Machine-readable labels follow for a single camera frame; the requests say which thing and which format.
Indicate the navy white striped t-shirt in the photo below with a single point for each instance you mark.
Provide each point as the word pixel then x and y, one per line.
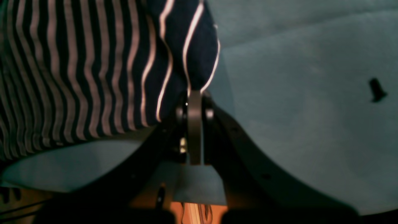
pixel 77 70

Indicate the teal table cloth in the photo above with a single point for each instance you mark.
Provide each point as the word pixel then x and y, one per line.
pixel 295 76

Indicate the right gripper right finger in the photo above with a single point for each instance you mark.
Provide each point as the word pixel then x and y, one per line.
pixel 256 189

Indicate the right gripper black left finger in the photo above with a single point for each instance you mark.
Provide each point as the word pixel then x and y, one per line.
pixel 194 127

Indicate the black screw upper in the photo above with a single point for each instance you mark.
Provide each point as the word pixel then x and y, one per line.
pixel 377 90

